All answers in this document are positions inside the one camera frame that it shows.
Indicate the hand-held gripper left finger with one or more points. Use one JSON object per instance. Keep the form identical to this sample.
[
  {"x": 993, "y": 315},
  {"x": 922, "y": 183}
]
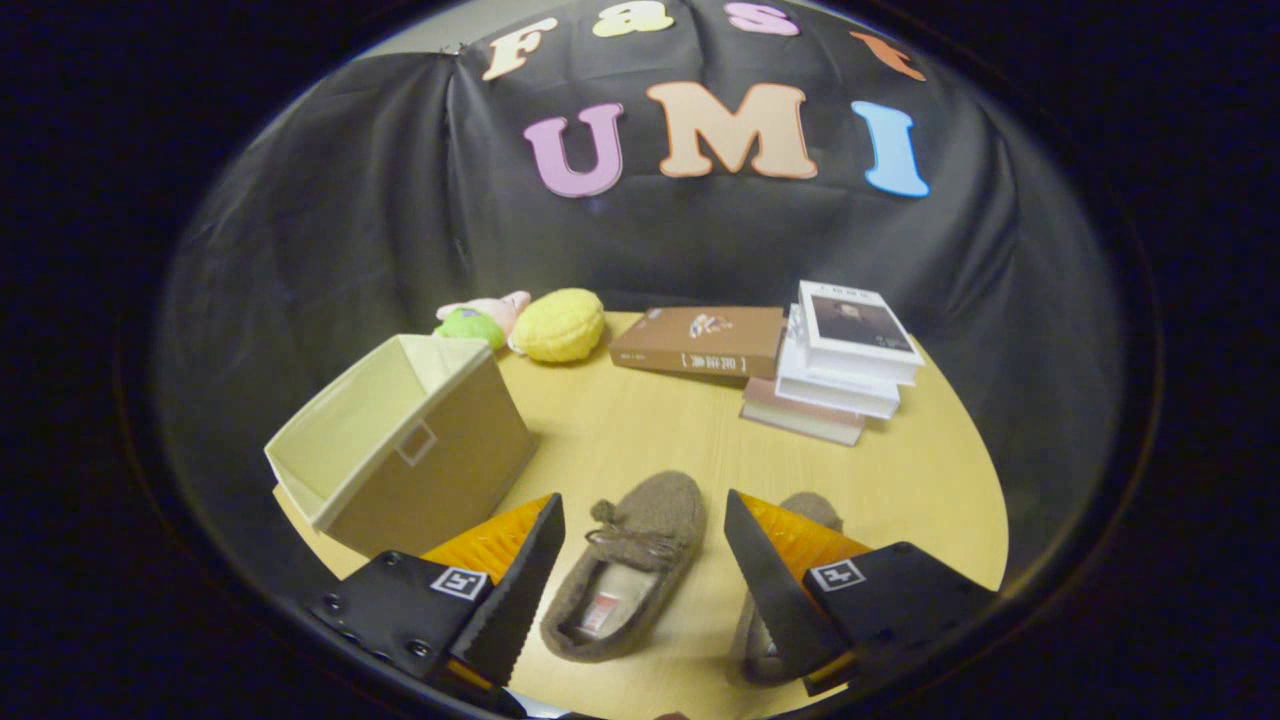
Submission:
[{"x": 520, "y": 600}]

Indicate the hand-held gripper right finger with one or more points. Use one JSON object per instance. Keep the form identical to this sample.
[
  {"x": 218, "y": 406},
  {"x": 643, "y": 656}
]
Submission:
[{"x": 770, "y": 590}]

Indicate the brown fuzzy slipper shoe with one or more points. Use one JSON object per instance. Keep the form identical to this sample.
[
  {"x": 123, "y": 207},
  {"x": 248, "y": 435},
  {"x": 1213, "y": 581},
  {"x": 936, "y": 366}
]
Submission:
[
  {"x": 650, "y": 520},
  {"x": 815, "y": 508}
]

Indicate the beige fabric storage box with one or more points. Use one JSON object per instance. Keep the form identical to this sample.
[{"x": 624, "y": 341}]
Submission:
[{"x": 440, "y": 470}]

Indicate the pinkish book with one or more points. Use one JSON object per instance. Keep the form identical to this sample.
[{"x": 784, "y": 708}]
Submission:
[{"x": 800, "y": 418}]

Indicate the thick white book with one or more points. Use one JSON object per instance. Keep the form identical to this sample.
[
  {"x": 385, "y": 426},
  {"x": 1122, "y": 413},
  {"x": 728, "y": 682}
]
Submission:
[{"x": 830, "y": 390}]

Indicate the brown cover book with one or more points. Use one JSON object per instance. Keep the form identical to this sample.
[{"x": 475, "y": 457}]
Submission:
[{"x": 700, "y": 340}]

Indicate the yellow plush toy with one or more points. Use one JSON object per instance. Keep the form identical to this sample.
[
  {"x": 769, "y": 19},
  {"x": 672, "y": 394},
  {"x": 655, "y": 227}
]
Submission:
[{"x": 558, "y": 325}]

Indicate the pink green plush toy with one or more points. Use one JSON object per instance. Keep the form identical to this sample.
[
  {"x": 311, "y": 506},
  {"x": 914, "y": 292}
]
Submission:
[{"x": 475, "y": 322}]

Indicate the black backdrop cloth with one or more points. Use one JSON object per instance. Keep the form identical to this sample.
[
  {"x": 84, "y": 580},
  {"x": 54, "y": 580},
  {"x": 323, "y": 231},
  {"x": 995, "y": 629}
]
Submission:
[{"x": 400, "y": 200}]

